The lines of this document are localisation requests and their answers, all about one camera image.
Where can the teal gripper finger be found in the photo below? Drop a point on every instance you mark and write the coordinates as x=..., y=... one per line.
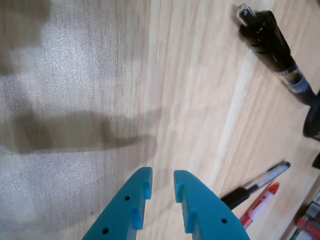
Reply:
x=210, y=212
x=120, y=215

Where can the red and white pen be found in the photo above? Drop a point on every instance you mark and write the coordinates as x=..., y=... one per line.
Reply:
x=260, y=202

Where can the clear pen black cap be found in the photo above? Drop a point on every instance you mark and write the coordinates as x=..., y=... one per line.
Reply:
x=271, y=175

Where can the black gel pen clear end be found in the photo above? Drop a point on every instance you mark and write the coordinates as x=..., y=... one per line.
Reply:
x=270, y=42

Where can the red box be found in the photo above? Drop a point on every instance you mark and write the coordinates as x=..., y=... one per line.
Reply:
x=308, y=225

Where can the grey device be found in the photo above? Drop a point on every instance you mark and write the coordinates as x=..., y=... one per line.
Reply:
x=313, y=207

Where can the black rounded object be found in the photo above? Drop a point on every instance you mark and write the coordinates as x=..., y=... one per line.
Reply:
x=313, y=122
x=317, y=160

